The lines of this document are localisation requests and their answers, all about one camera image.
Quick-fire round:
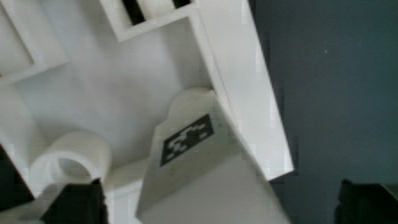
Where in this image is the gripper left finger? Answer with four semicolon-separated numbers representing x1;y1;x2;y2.
39;179;108;224

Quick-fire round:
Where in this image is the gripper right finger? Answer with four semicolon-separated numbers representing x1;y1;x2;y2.
334;179;398;224

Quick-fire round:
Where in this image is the white chair leg with tag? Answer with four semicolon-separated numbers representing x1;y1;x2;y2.
137;88;291;224

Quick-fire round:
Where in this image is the white chair seat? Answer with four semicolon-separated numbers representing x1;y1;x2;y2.
0;0;293;224

